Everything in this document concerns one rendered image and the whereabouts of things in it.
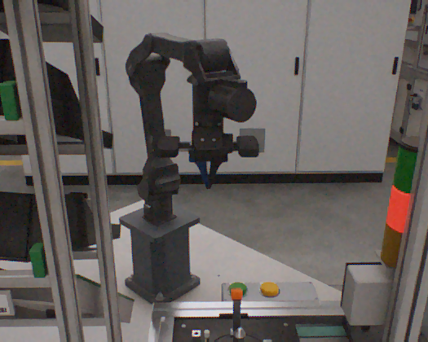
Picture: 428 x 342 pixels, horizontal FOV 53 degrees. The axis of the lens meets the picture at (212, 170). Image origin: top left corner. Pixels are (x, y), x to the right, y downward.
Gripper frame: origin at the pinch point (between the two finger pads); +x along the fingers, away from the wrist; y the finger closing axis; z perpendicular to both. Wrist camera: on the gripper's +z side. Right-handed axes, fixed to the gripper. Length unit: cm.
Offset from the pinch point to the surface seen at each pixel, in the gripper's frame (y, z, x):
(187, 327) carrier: -4.3, 10.7, 28.4
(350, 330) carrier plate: 27.3, 11.9, 28.4
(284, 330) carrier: 14.6, 11.7, 28.4
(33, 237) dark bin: -19.2, 36.4, -7.2
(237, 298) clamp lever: 5.1, 13.7, 19.2
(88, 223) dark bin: -17.0, 23.7, -1.9
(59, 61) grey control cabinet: -117, -277, 17
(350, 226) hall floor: 106, -201, 126
